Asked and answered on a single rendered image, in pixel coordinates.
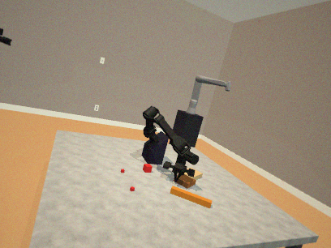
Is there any tan square block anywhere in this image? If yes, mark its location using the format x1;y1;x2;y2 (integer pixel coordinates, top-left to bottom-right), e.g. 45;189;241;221
191;170;203;180

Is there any small red cube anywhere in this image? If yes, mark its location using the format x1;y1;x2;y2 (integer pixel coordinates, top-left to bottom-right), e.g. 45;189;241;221
143;164;152;173

